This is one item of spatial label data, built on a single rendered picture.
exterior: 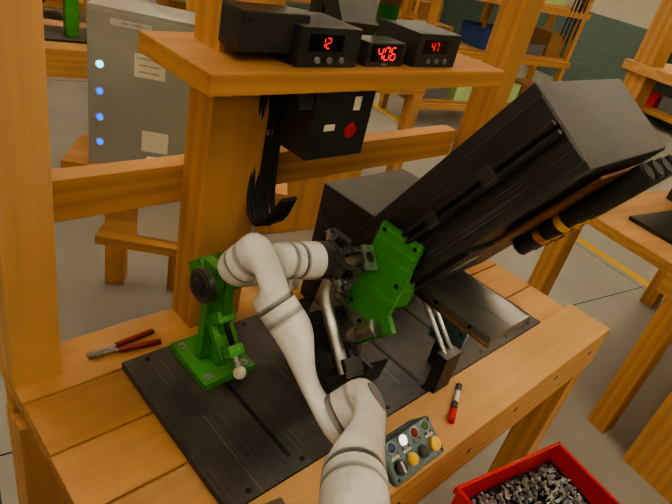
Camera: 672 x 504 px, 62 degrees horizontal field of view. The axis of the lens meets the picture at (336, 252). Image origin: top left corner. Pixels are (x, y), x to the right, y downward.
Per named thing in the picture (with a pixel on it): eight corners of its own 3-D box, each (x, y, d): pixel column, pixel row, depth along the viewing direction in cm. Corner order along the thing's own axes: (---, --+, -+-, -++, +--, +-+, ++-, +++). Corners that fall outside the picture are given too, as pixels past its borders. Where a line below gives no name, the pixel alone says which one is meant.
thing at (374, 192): (417, 300, 163) (454, 197, 146) (342, 333, 144) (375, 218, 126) (373, 267, 174) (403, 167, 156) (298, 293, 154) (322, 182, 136)
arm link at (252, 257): (266, 222, 96) (311, 290, 95) (236, 246, 101) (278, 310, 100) (240, 234, 90) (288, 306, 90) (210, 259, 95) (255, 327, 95)
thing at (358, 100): (362, 154, 127) (378, 89, 120) (305, 162, 116) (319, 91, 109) (326, 133, 134) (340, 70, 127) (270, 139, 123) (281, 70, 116)
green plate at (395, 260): (401, 328, 126) (443, 247, 119) (379, 331, 120) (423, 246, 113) (366, 299, 132) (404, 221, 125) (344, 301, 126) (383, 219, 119)
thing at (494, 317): (525, 326, 128) (530, 316, 126) (486, 349, 117) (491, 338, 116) (401, 241, 149) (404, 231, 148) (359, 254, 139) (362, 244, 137)
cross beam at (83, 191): (448, 154, 191) (456, 129, 187) (41, 225, 106) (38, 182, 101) (437, 149, 194) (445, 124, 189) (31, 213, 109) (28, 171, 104)
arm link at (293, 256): (283, 289, 107) (313, 268, 102) (218, 293, 95) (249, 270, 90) (271, 256, 109) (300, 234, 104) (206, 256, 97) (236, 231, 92)
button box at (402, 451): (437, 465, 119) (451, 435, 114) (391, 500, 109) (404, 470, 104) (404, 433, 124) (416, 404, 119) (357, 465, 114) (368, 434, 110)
